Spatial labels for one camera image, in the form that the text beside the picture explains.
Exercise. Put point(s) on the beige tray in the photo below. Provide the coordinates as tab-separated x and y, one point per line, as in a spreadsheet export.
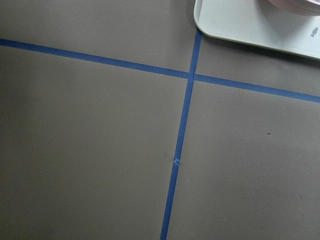
259	23

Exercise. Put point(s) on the pink bowl with ice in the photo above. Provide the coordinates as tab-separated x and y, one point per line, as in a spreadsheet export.
309	8

